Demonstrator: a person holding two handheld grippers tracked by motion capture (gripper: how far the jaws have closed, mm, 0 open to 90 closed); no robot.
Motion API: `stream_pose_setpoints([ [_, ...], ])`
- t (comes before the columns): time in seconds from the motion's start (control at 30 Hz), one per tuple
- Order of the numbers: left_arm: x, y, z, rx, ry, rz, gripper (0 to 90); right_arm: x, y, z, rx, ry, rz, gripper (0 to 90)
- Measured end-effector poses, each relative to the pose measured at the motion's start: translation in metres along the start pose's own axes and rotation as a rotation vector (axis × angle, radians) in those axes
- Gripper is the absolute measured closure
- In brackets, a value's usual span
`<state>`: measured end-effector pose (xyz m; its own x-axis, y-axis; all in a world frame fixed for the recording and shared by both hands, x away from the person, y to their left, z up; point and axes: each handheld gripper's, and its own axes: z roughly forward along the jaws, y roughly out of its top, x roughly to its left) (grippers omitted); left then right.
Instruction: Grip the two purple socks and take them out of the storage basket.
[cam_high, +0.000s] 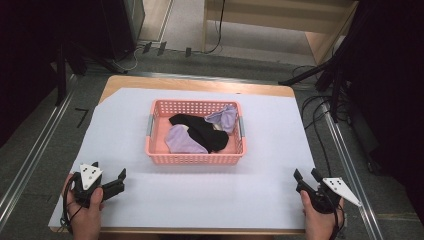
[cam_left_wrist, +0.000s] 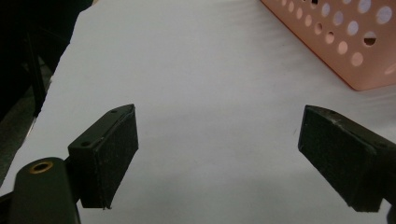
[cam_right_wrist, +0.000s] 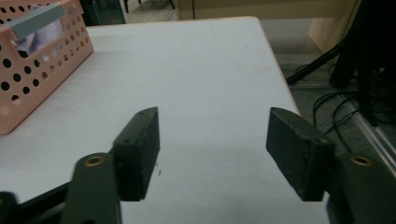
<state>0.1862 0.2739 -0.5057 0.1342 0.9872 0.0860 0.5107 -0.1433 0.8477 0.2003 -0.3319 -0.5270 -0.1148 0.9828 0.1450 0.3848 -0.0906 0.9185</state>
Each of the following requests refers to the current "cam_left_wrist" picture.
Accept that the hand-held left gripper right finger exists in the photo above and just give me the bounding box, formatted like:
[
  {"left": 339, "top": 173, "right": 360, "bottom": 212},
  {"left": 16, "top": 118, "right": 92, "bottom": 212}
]
[{"left": 297, "top": 105, "right": 396, "bottom": 213}]

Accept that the pink perforated plastic basket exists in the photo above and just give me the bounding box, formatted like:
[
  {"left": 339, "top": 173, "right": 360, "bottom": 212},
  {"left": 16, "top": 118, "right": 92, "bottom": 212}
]
[{"left": 260, "top": 0, "right": 396, "bottom": 91}]

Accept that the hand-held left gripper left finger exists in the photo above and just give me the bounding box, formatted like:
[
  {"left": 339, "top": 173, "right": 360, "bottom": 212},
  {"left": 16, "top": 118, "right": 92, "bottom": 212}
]
[{"left": 66, "top": 104, "right": 139, "bottom": 210}]

